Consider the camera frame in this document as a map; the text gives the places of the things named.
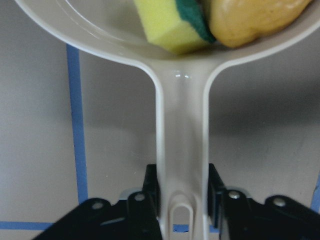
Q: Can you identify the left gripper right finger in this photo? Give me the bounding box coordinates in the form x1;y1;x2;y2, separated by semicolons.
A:
207;163;320;240

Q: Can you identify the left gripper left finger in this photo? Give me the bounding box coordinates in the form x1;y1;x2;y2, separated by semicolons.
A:
35;164;163;240

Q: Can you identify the beige plastic dustpan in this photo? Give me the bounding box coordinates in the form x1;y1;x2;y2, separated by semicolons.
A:
17;0;320;240

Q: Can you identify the orange yellow toy potato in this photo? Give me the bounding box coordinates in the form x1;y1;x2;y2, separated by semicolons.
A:
202;0;311;48

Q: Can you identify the yellow green sponge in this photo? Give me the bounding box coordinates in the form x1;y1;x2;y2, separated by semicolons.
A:
134;0;216;55

